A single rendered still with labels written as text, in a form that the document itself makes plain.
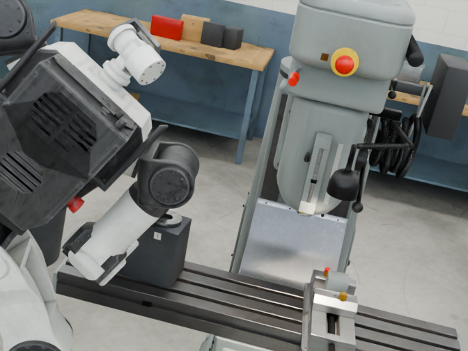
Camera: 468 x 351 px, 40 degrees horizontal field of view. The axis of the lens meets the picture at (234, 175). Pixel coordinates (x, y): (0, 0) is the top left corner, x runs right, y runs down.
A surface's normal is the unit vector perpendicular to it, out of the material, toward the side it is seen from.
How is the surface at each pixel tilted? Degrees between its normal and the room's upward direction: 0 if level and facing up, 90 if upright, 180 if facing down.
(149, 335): 0
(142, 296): 90
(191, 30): 90
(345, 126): 90
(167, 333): 0
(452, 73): 90
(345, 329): 0
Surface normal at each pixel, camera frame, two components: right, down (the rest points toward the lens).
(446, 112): -0.18, 0.36
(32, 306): 0.11, 0.41
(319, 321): 0.18, -0.90
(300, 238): -0.08, -0.09
